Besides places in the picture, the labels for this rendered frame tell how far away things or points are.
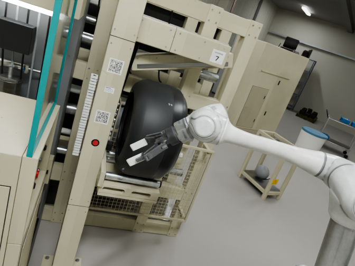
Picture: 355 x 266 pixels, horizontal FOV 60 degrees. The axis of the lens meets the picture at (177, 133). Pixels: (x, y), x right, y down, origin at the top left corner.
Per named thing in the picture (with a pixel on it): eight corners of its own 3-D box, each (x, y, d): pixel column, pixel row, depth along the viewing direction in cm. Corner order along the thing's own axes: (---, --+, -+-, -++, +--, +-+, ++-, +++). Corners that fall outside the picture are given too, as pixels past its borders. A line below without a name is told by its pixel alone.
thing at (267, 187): (262, 200, 422) (288, 149, 396) (237, 176, 469) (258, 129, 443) (279, 199, 441) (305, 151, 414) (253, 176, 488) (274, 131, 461)
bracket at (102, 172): (96, 186, 172) (101, 171, 169) (98, 153, 208) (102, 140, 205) (102, 187, 174) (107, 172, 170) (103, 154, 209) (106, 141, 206)
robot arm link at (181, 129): (186, 122, 116) (171, 128, 117) (195, 141, 119) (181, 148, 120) (184, 114, 125) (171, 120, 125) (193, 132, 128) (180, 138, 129)
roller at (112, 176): (102, 179, 176) (104, 172, 174) (102, 175, 180) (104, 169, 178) (160, 189, 187) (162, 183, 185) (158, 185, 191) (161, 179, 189)
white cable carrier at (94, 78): (72, 154, 175) (91, 75, 159) (72, 150, 179) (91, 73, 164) (80, 156, 176) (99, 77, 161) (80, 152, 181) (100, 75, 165)
